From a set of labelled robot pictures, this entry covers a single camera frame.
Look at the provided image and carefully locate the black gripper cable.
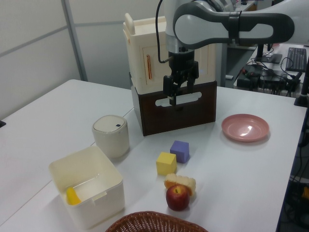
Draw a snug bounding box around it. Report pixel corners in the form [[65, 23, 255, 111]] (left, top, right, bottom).
[[155, 0, 172, 64]]

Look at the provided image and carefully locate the white lidded trash bin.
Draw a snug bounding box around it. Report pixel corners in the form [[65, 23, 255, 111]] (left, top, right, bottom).
[[92, 115, 131, 159]]

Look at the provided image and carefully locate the black power strip with cables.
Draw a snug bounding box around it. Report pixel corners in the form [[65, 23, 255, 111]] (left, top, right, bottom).
[[236, 63, 302, 97]]

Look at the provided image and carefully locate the black clamp pole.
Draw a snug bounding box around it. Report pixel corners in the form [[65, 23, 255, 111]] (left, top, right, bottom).
[[293, 48, 309, 107]]

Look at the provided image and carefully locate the yellow banana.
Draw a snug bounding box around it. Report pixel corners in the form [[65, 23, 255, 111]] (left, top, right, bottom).
[[66, 187, 82, 206]]

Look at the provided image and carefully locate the pink plate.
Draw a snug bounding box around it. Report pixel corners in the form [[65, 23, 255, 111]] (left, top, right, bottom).
[[221, 114, 270, 143]]

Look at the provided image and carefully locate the black keyboard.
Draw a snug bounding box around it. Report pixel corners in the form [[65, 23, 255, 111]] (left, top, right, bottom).
[[285, 47, 307, 72]]

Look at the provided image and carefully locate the purple foam cube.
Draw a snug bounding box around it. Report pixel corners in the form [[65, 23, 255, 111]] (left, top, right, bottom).
[[169, 140, 190, 164]]

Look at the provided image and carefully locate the toy bread piece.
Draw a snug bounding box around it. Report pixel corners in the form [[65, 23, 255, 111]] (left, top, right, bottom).
[[165, 173, 197, 198]]

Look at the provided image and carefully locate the orange slice toy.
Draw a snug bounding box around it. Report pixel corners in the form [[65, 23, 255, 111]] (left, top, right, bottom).
[[164, 179, 194, 196]]

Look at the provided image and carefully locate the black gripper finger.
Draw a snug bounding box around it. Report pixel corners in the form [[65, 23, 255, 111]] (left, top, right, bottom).
[[185, 72, 196, 93], [163, 75, 179, 106]]

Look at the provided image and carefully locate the brown wicker basket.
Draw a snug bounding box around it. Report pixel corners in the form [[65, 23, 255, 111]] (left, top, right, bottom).
[[104, 211, 209, 232]]

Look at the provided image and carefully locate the white open plastic box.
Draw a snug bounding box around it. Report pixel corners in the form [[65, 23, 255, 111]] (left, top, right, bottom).
[[48, 145, 126, 230]]

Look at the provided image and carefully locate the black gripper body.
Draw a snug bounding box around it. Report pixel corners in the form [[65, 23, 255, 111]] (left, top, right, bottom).
[[168, 50, 199, 86]]

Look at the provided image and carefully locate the black monitor stand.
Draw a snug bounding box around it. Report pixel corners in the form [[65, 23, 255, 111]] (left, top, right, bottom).
[[253, 43, 283, 64]]

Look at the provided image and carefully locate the cream toy kitchen cabinet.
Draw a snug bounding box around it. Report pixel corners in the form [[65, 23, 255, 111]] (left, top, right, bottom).
[[123, 12, 217, 94]]

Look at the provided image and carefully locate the red apple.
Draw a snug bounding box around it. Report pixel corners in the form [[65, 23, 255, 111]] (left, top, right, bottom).
[[165, 185, 190, 212]]

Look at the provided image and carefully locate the dark brown wooden crate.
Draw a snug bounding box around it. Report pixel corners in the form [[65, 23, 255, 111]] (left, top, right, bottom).
[[131, 80, 218, 137]]

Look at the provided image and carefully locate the yellow foam cube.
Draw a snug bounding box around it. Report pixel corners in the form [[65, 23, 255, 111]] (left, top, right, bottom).
[[156, 152, 177, 175]]

